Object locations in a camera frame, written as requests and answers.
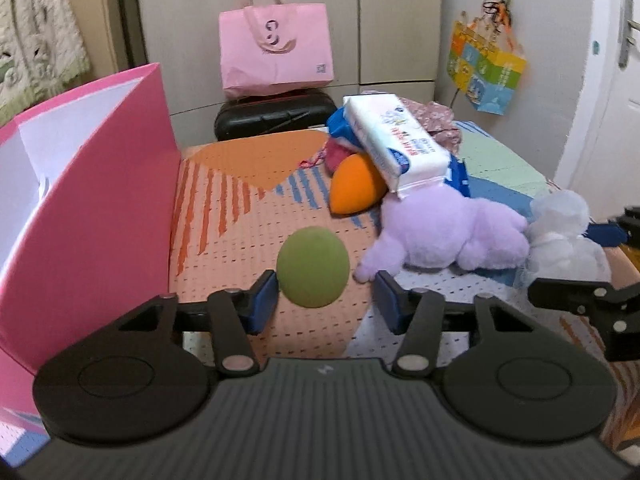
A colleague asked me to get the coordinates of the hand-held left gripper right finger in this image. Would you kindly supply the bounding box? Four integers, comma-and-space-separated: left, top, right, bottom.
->
374, 270, 536, 381

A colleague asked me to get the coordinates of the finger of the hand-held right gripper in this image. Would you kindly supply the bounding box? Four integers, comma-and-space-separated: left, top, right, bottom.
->
527, 277, 640, 362
586, 205, 640, 252

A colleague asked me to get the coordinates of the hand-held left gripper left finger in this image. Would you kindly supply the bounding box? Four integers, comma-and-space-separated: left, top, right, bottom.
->
117, 270, 279, 378

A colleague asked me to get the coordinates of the white plush toy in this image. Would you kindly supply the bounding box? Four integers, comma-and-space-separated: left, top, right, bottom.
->
515, 191, 612, 288

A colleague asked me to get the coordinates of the green soft ball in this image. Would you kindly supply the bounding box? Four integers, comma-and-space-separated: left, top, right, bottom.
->
276, 226, 351, 308

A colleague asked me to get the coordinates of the white and blue wipes pack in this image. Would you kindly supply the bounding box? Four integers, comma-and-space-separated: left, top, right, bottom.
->
344, 94, 452, 202

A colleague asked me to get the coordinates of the pink paper bag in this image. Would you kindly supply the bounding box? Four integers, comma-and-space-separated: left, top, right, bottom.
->
0, 63, 182, 431

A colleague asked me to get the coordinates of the patterned bed blanket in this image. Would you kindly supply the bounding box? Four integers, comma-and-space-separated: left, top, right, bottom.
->
167, 120, 640, 461

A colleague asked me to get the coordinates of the purple plush toy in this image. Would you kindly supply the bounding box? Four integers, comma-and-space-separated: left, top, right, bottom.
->
354, 180, 531, 282

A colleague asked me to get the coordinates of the white door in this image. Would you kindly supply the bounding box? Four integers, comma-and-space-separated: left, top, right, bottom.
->
552, 0, 640, 211

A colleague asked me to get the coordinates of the orange plush toy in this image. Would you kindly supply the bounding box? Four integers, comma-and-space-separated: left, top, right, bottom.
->
330, 152, 388, 217

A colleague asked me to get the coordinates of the magenta cloth item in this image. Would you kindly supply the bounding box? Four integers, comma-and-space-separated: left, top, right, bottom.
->
300, 137, 358, 176

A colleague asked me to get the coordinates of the black suitcase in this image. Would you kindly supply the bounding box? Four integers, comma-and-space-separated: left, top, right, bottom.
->
215, 89, 338, 142

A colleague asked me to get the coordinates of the pink floral cloth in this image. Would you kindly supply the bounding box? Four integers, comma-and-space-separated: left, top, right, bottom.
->
360, 91, 461, 157

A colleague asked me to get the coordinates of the colourful hanging gift bag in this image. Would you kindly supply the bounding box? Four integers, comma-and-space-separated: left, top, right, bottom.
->
446, 0, 528, 116

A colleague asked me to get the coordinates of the pink tote bag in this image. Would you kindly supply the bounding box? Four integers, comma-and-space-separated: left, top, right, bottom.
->
219, 0, 335, 100

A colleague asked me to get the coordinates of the beige wardrobe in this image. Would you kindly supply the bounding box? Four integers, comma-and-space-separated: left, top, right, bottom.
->
115, 0, 443, 116

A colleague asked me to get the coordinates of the cream knitted robe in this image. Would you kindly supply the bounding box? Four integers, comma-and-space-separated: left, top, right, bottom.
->
0, 0, 93, 116

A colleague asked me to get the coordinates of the metal door handle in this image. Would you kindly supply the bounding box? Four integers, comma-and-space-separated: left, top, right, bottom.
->
618, 0, 640, 68

